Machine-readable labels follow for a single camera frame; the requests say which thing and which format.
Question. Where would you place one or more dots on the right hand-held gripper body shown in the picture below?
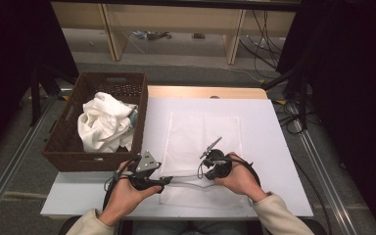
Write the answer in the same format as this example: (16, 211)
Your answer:
(220, 163)

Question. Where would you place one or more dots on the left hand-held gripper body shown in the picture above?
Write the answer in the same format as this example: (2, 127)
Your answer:
(147, 163)

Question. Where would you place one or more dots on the white mesh laundry bag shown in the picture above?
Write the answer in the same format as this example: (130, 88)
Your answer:
(189, 137)

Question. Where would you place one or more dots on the white printed garment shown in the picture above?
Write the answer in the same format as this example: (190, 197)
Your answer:
(103, 124)

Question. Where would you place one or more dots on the brown woven basket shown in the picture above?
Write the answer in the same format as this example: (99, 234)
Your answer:
(62, 147)

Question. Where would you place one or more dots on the person's right hand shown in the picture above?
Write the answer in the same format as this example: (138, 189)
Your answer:
(244, 179)

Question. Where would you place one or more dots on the person's left hand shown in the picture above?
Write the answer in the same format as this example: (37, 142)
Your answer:
(124, 199)

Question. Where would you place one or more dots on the person's legs in blue jeans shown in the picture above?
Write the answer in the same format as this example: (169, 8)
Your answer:
(189, 228)

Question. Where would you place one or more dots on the black metal stand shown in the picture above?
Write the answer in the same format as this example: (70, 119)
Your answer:
(35, 98)
(302, 98)

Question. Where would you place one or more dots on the small dark box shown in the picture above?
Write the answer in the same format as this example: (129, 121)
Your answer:
(198, 36)

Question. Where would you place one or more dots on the light wooden shelf unit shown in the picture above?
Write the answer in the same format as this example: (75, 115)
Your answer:
(176, 19)

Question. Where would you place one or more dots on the dark curtain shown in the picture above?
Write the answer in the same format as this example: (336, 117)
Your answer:
(355, 98)
(9, 65)

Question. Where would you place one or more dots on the aluminium floor rail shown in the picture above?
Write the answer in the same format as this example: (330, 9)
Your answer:
(9, 169)
(326, 182)

